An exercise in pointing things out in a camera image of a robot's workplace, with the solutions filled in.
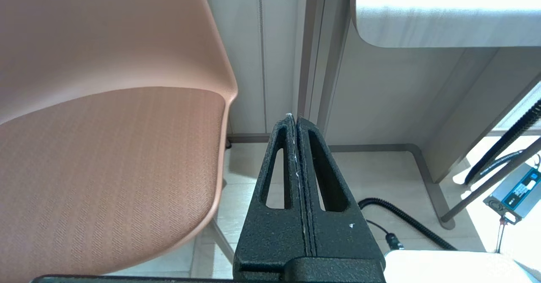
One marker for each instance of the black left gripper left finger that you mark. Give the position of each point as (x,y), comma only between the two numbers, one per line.
(274,232)

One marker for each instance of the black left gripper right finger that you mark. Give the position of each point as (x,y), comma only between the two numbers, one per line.
(338,232)

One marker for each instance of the grey power adapter box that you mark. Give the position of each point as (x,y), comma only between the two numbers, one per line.
(515,190)

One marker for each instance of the brown upholstered chair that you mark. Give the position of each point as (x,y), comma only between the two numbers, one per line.
(105,148)

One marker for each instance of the light wooden shelf desk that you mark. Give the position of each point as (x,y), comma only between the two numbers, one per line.
(422,21)

